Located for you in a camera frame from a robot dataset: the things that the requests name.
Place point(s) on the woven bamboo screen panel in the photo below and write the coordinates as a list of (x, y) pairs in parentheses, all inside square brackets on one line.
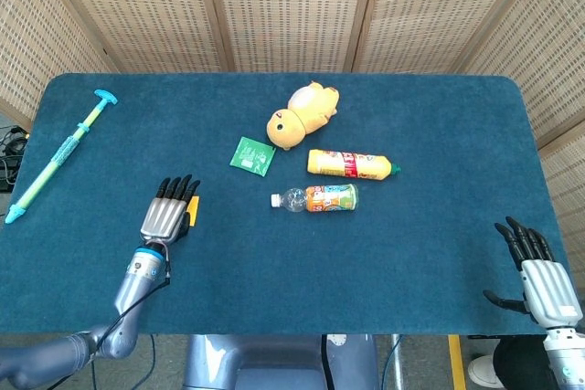
[(569, 189), (36, 34), (548, 52), (137, 6), (292, 6), (434, 6)]

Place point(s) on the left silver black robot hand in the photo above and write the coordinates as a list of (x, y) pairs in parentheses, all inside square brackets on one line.
[(162, 218)]

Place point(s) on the white shoe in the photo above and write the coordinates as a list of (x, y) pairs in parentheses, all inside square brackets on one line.
[(484, 369)]

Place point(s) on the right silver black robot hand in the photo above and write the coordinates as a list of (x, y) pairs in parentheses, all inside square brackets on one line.
[(550, 287)]

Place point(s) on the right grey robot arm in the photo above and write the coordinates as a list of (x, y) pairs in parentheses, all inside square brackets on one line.
[(566, 362)]

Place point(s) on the green sachet packet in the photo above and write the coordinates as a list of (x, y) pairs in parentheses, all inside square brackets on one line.
[(251, 155)]

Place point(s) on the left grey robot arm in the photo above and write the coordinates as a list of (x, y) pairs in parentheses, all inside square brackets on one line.
[(137, 285)]

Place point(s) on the yellow plush chick toy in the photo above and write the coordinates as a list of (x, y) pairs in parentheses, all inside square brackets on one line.
[(311, 107)]

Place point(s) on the grey blue robot torso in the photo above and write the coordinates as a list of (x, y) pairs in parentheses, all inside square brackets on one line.
[(274, 358)]

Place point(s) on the yellow bottle red label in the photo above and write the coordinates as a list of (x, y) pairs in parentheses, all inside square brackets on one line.
[(333, 163)]

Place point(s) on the blue felt table cover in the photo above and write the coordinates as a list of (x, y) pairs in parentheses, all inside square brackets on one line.
[(411, 248)]

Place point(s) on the black trouser leg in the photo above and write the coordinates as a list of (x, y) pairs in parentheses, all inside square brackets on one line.
[(516, 362)]

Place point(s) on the teal green toy water pump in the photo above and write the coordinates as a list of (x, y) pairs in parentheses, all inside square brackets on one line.
[(64, 152)]

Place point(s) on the clear bottle orange label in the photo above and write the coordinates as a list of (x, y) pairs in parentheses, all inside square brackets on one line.
[(329, 198)]

